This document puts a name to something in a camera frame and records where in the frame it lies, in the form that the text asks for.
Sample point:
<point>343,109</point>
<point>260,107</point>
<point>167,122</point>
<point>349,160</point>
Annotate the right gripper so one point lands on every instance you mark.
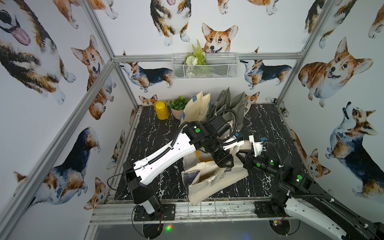
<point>248,160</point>

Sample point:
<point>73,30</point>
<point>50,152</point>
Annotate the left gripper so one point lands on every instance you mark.
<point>224,160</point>

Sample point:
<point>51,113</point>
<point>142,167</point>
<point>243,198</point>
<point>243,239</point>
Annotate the cream canvas bag with photo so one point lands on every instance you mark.
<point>203,179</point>

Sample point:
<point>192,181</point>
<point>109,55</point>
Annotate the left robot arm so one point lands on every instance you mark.
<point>140,174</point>

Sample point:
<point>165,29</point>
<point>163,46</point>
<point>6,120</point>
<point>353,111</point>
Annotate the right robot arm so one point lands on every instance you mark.
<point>300,197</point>

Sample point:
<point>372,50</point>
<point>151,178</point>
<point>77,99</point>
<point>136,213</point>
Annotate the grey-green canvas bag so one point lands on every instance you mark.
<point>239,104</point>

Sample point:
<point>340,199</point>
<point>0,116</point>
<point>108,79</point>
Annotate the cream bag with blue print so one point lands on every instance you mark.
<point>197,109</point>

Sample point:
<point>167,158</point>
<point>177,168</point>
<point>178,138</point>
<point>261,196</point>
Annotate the small potted green plant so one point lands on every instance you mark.
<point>177,106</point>

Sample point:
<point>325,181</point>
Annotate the yellow cylindrical canister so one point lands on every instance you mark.
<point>161,109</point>

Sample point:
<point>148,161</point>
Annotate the fern and white flower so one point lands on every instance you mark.
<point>195,62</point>

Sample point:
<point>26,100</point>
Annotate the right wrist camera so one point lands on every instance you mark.
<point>257,145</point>

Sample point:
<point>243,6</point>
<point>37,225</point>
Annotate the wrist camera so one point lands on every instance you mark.
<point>226,134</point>
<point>257,145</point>

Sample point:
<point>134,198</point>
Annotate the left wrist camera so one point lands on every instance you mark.
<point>226,134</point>

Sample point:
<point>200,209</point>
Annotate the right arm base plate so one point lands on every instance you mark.
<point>268,209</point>

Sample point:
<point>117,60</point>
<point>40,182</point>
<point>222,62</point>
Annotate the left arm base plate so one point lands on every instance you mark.
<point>166,213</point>

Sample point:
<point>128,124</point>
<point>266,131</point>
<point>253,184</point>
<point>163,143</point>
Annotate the white wire mesh basket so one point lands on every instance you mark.
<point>219,66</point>

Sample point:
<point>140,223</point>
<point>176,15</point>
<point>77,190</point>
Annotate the aluminium frame rail structure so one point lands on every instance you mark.
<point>70,87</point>

